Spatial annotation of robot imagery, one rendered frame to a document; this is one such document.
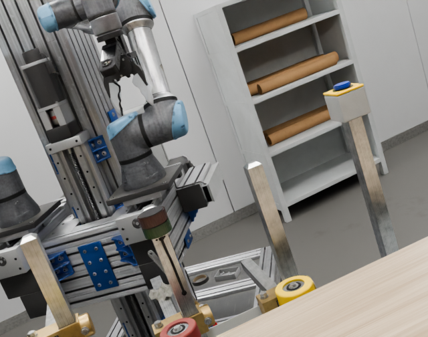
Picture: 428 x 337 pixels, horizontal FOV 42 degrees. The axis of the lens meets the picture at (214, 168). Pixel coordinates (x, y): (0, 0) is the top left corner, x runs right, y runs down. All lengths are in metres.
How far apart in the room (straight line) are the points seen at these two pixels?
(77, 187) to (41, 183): 1.84
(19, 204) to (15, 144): 1.82
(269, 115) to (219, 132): 0.42
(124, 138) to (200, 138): 2.28
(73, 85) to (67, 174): 0.32
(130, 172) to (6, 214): 0.48
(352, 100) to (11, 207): 1.25
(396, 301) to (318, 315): 0.14
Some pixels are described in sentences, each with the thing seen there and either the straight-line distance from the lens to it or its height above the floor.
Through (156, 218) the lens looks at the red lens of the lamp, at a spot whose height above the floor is 1.13.
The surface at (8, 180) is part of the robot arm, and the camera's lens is 2.03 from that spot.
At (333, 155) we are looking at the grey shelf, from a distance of 4.55.
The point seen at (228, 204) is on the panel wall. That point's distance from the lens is 4.20.
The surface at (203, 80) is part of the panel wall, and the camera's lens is 4.06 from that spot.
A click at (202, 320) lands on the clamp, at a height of 0.85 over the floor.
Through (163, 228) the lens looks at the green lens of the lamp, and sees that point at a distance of 1.14.
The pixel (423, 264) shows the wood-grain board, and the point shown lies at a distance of 1.14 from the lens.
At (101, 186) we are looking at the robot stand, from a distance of 2.01.
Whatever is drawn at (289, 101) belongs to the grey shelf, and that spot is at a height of 0.70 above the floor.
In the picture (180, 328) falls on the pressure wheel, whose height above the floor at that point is 0.91.
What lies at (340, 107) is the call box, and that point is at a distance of 1.27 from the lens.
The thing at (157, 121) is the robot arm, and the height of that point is 1.22.
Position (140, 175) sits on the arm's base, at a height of 1.08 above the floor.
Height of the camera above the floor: 1.45
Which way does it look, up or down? 14 degrees down
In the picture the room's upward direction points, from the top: 20 degrees counter-clockwise
